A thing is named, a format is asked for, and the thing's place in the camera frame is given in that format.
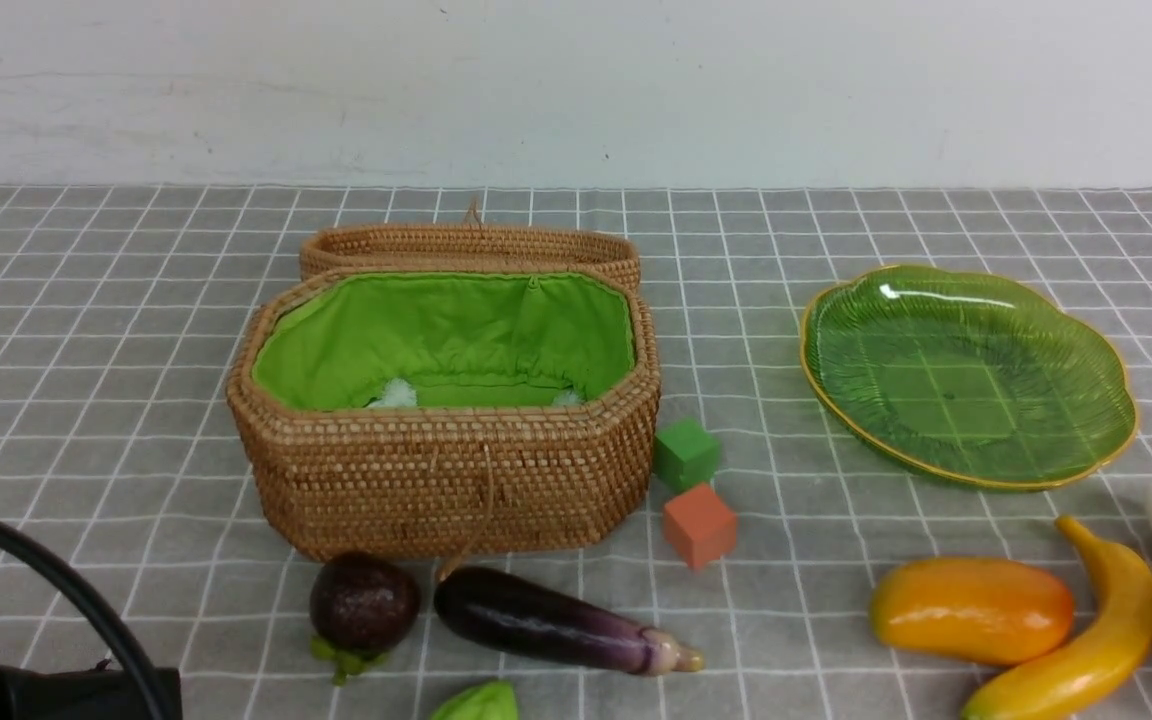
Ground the orange yellow mango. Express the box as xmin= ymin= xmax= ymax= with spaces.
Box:
xmin=867 ymin=556 xmax=1076 ymax=667

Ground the woven wicker basket lid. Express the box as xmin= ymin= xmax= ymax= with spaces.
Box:
xmin=298 ymin=205 xmax=643 ymax=290

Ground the green pepper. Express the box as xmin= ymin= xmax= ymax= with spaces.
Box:
xmin=430 ymin=680 xmax=520 ymax=720

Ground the yellow banana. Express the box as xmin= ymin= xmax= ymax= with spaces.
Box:
xmin=961 ymin=515 xmax=1152 ymax=719

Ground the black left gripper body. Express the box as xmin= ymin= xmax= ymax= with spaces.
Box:
xmin=0 ymin=664 xmax=150 ymax=719

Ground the green foam cube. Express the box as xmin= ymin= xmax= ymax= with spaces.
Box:
xmin=653 ymin=416 xmax=723 ymax=495

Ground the dark purple mangosteen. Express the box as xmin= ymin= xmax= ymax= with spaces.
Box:
xmin=308 ymin=551 xmax=422 ymax=687

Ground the purple eggplant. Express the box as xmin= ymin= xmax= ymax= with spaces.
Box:
xmin=431 ymin=566 xmax=705 ymax=676

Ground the woven wicker basket green lining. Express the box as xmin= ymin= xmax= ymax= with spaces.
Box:
xmin=227 ymin=265 xmax=662 ymax=560

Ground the orange foam cube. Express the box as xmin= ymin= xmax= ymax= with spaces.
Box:
xmin=664 ymin=484 xmax=738 ymax=571

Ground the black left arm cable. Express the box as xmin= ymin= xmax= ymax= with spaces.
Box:
xmin=0 ymin=497 xmax=173 ymax=720

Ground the grey grid tablecloth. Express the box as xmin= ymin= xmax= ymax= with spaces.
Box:
xmin=0 ymin=185 xmax=1152 ymax=719

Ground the green glass leaf plate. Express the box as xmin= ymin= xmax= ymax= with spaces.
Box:
xmin=799 ymin=264 xmax=1139 ymax=492

